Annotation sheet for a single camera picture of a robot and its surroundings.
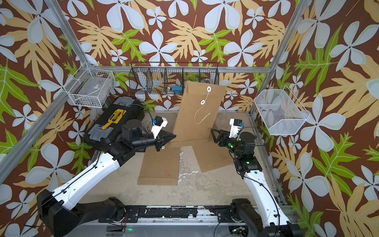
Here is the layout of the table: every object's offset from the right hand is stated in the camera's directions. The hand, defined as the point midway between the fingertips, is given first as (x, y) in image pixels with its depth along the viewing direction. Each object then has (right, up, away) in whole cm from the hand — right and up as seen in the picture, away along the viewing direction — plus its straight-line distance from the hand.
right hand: (214, 130), depth 74 cm
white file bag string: (-4, +7, -2) cm, 8 cm away
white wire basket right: (+39, +10, +9) cm, 41 cm away
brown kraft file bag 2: (-30, -23, +16) cm, 41 cm away
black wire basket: (-25, +34, +22) cm, 48 cm away
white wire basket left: (-71, +25, +10) cm, 76 cm away
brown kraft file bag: (+1, -17, +22) cm, 28 cm away
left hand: (-20, -1, -6) cm, 21 cm away
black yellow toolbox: (-63, 0, +12) cm, 64 cm away
